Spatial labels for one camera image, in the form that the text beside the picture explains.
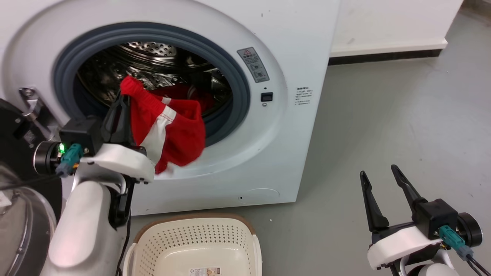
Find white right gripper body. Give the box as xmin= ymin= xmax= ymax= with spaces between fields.
xmin=367 ymin=222 xmax=442 ymax=270

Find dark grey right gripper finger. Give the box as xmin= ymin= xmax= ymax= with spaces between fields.
xmin=390 ymin=164 xmax=428 ymax=215
xmin=359 ymin=171 xmax=390 ymax=233

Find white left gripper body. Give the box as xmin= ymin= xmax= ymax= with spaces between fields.
xmin=78 ymin=143 xmax=156 ymax=185

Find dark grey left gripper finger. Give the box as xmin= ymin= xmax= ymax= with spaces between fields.
xmin=122 ymin=95 xmax=135 ymax=146
xmin=100 ymin=95 xmax=124 ymax=145

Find red and white shorts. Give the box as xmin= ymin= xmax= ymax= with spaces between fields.
xmin=120 ymin=75 xmax=207 ymax=175

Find cream perforated laundry basket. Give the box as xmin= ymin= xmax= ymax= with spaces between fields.
xmin=122 ymin=214 xmax=263 ymax=276

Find open washing machine door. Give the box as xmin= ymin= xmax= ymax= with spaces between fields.
xmin=0 ymin=98 xmax=64 ymax=276

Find paper label in basket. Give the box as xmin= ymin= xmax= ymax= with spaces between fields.
xmin=188 ymin=267 xmax=221 ymax=276

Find white front-load washing machine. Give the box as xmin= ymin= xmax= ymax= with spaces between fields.
xmin=0 ymin=0 xmax=341 ymax=216

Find red garment with white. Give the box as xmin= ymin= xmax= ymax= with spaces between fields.
xmin=150 ymin=83 xmax=216 ymax=114

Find metal door hinge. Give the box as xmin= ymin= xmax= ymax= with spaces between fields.
xmin=19 ymin=87 xmax=61 ymax=141

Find steel perforated washer drum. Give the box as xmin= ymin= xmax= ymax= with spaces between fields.
xmin=76 ymin=41 xmax=233 ymax=116

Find round drain filter cover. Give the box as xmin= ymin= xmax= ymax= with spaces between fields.
xmin=239 ymin=187 xmax=281 ymax=206

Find grey rubber door gasket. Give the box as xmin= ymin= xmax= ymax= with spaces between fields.
xmin=53 ymin=21 xmax=251 ymax=148

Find small printed text label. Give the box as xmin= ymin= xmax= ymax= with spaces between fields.
xmin=294 ymin=86 xmax=313 ymax=107

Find grey warning sticker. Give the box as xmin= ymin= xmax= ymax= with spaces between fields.
xmin=236 ymin=46 xmax=270 ymax=84

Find teal left cable connector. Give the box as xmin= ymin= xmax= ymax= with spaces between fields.
xmin=56 ymin=143 xmax=84 ymax=177

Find teal cable connector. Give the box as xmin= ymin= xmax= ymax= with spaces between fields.
xmin=438 ymin=225 xmax=475 ymax=261
xmin=56 ymin=143 xmax=84 ymax=177

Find teal right cable connector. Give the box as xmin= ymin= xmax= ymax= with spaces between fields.
xmin=438 ymin=225 xmax=475 ymax=261

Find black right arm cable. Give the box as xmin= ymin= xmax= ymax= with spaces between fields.
xmin=466 ymin=256 xmax=491 ymax=276

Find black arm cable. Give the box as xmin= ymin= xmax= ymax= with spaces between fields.
xmin=466 ymin=256 xmax=491 ymax=276
xmin=114 ymin=215 xmax=132 ymax=276

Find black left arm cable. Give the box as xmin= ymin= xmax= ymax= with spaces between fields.
xmin=114 ymin=215 xmax=132 ymax=276

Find white wall ledge block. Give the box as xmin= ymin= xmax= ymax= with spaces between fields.
xmin=330 ymin=0 xmax=465 ymax=58

